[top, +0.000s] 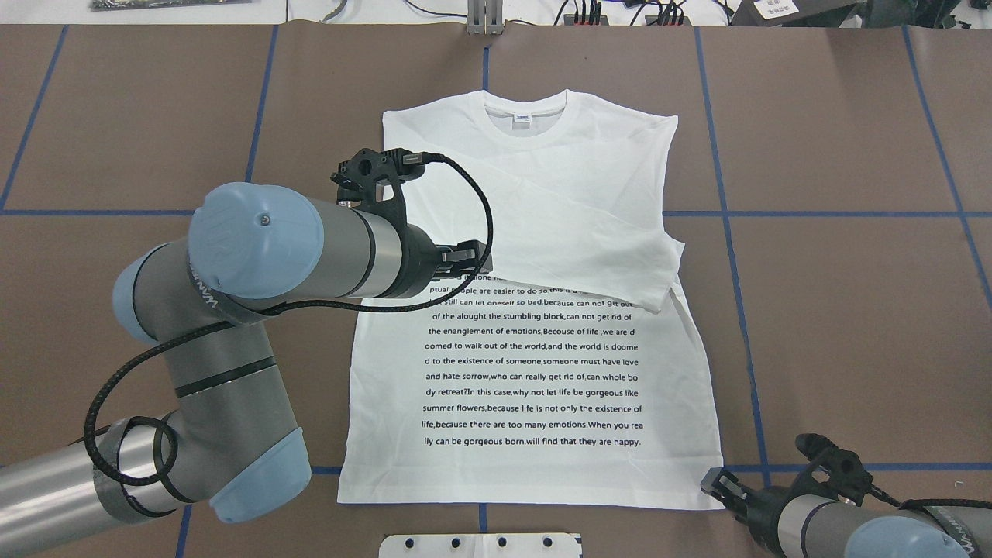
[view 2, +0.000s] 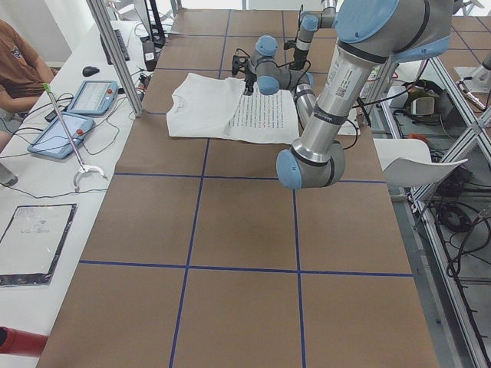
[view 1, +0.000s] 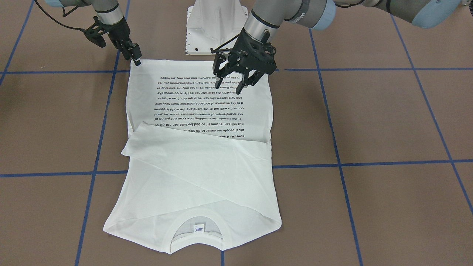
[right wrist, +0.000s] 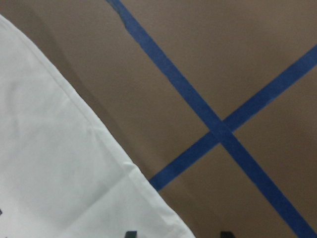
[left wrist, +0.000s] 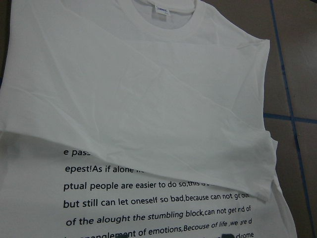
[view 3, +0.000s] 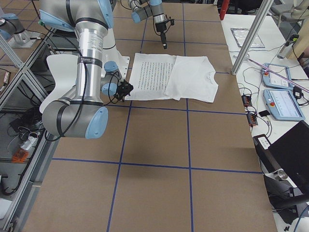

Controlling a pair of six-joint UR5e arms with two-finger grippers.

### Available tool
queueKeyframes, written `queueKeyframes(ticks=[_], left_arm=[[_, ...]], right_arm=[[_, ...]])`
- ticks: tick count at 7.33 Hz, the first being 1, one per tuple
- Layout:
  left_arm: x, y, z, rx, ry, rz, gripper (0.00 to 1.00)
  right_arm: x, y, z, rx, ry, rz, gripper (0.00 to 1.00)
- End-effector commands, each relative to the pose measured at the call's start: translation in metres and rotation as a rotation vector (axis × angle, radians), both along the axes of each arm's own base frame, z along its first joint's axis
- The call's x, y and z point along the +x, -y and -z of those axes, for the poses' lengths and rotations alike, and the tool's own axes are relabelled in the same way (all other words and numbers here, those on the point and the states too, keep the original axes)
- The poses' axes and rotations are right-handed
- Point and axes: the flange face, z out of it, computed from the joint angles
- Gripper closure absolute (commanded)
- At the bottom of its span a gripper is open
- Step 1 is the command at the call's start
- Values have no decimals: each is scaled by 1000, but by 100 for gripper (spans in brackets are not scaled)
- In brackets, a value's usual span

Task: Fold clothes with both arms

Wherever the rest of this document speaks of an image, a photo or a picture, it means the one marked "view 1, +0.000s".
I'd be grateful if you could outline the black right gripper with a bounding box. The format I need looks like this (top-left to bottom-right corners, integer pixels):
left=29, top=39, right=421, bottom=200
left=98, top=17, right=142, bottom=66

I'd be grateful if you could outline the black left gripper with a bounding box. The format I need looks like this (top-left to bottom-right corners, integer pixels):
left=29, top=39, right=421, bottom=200
left=212, top=29, right=277, bottom=95

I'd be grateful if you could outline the white long-sleeve printed shirt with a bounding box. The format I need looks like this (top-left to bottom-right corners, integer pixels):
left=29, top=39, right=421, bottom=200
left=103, top=59, right=282, bottom=254

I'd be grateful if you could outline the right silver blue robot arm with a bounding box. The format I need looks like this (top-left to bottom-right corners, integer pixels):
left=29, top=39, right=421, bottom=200
left=35, top=0, right=142, bottom=66

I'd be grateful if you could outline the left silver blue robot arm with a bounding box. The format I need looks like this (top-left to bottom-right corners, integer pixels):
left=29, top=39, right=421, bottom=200
left=213, top=0, right=460, bottom=94

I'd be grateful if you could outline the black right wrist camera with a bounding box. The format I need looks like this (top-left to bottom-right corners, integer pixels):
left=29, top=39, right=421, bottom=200
left=84, top=23, right=107, bottom=48

